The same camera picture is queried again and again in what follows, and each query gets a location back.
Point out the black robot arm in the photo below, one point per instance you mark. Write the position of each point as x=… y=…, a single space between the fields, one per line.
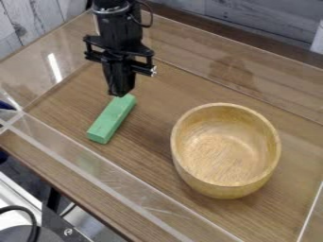
x=110 y=4

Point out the green rectangular block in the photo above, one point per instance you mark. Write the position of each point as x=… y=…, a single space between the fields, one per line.
x=110 y=118

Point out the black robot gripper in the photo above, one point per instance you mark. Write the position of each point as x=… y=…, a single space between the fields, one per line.
x=117 y=44

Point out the black metal bracket with screw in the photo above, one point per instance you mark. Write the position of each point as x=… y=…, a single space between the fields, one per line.
x=56 y=230

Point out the brown wooden bowl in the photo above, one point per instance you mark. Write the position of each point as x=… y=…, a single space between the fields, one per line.
x=225 y=150

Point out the clear acrylic tray wall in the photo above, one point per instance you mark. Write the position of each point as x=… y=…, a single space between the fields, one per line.
x=122 y=181

